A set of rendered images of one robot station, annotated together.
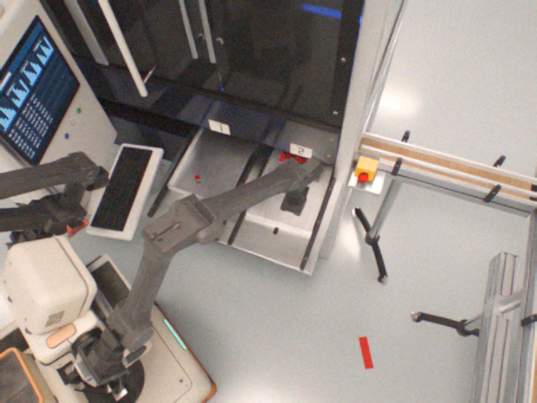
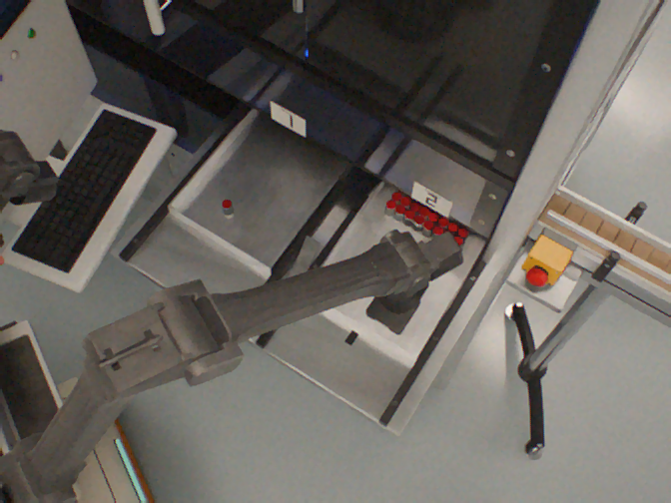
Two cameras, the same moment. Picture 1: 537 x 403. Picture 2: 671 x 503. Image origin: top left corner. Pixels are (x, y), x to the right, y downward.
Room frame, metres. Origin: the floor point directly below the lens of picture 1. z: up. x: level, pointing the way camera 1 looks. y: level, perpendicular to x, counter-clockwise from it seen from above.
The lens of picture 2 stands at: (0.13, -0.01, 2.37)
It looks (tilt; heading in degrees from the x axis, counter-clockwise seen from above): 65 degrees down; 2
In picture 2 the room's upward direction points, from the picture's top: 5 degrees clockwise
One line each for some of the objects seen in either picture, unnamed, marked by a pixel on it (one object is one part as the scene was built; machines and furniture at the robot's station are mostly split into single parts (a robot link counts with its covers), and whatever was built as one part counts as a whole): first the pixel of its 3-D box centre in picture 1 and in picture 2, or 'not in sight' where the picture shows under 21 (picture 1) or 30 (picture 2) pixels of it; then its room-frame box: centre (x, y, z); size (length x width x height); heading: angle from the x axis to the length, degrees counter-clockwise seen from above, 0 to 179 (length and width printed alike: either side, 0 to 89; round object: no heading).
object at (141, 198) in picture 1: (117, 187); (77, 187); (0.95, 0.65, 0.79); 0.45 x 0.28 x 0.03; 165
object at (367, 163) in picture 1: (366, 167); (548, 257); (0.82, -0.37, 0.99); 0.08 x 0.07 x 0.07; 155
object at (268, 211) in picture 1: (292, 186); (401, 260); (0.82, -0.09, 0.90); 0.34 x 0.26 x 0.04; 156
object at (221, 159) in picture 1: (215, 162); (267, 181); (0.97, 0.21, 0.90); 0.34 x 0.26 x 0.04; 155
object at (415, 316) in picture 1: (461, 329); not in sight; (0.36, -0.93, 0.07); 0.50 x 0.08 x 0.14; 65
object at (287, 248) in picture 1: (247, 191); (315, 251); (0.83, 0.09, 0.87); 0.70 x 0.48 x 0.02; 65
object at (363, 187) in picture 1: (367, 176); (547, 270); (0.86, -0.40, 0.87); 0.14 x 0.13 x 0.02; 155
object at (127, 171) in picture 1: (122, 185); (86, 186); (0.95, 0.62, 0.82); 0.40 x 0.14 x 0.02; 165
